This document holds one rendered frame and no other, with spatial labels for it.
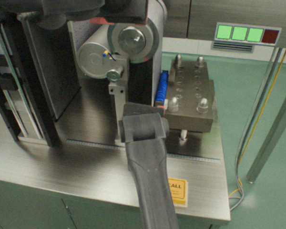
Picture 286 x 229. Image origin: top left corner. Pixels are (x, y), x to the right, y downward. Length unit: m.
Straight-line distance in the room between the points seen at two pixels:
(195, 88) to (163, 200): 0.58
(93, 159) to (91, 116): 0.22
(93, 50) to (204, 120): 0.40
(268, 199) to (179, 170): 1.27
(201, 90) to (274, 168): 1.41
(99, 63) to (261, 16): 0.63
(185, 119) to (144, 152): 0.38
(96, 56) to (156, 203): 0.49
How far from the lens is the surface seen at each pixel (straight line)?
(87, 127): 0.87
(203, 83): 0.88
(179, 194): 0.64
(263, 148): 1.67
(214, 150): 0.80
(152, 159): 0.34
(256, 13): 0.97
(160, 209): 0.32
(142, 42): 0.61
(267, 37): 1.01
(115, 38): 0.64
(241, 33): 0.97
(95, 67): 0.71
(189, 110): 0.73
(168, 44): 3.49
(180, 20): 0.94
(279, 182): 2.05
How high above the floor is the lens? 1.47
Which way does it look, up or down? 40 degrees down
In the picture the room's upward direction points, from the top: straight up
